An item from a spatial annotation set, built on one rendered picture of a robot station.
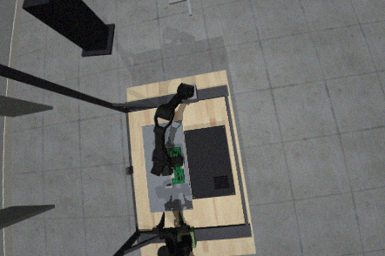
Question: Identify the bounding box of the green circuit board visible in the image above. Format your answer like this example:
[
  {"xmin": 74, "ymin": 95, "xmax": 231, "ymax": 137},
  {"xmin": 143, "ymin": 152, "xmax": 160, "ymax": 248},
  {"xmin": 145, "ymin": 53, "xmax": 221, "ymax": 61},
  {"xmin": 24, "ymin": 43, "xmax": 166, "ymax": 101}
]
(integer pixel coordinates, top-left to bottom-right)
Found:
[{"xmin": 165, "ymin": 147, "xmax": 185, "ymax": 188}]

